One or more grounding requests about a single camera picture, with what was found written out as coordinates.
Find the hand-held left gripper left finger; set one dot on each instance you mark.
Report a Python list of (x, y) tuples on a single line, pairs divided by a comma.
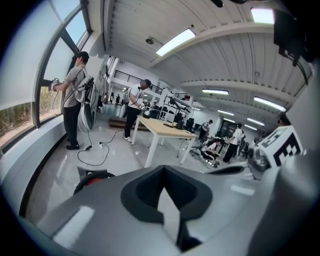
[(100, 212)]

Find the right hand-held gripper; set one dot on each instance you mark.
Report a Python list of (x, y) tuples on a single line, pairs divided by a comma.
[(270, 147)]

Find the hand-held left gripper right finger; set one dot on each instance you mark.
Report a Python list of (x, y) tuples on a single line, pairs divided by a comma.
[(225, 200)]

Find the small black power adapter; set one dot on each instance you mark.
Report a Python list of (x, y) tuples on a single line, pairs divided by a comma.
[(88, 148)]

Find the white power strip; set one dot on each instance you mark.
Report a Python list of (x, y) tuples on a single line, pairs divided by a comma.
[(100, 146)]

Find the black desk stand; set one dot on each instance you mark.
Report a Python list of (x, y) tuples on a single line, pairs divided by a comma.
[(178, 122)]

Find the wooden table with white legs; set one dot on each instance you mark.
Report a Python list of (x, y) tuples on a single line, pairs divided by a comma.
[(165, 128)]

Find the white metal shelf rack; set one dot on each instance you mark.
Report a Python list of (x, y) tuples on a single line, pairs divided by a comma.
[(175, 100)]

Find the brown wooden platform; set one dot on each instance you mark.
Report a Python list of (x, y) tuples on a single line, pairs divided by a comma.
[(120, 123)]

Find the black framed curved window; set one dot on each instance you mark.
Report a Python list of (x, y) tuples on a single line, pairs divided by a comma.
[(37, 112)]

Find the black mezzanine railing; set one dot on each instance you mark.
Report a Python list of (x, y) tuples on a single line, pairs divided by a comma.
[(135, 78)]

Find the rows of ceiling light panels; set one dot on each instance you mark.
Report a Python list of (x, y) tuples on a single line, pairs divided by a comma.
[(175, 41)]

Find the black body-worn device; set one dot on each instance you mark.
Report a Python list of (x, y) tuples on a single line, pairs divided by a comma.
[(287, 32)]

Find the round ceiling fixture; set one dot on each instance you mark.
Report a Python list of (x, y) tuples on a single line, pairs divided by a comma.
[(150, 40)]

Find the white roller blind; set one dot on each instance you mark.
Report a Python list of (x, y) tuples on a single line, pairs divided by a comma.
[(20, 62)]

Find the black head-worn camera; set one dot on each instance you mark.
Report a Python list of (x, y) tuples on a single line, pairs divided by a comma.
[(217, 2)]

